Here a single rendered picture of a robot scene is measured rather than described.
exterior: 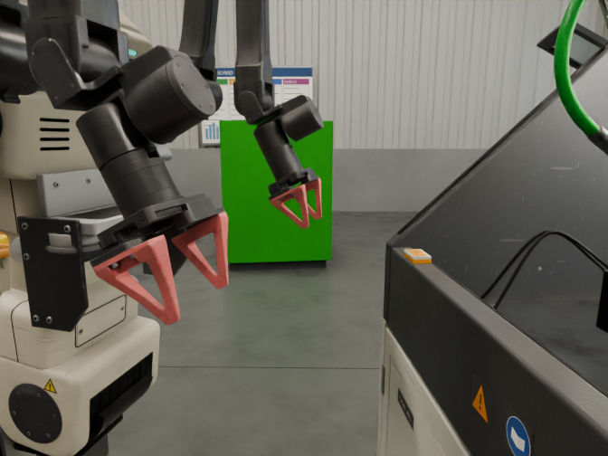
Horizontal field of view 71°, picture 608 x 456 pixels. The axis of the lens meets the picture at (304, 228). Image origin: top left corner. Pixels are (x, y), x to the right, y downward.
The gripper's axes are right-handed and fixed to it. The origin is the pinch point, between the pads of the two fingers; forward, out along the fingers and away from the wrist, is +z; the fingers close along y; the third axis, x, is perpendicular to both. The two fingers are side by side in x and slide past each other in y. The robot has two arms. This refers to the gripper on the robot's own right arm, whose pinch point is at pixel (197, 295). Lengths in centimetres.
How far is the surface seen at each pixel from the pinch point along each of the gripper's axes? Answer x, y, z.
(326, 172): 62, 327, -17
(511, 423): -21.8, 4.3, 23.7
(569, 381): -27.8, 1.7, 19.4
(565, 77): -40.6, 17.6, -3.5
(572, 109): -40.1, 18.2, 0.0
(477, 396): -19.0, 10.5, 23.9
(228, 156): 124, 295, -64
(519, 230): -34, 53, 19
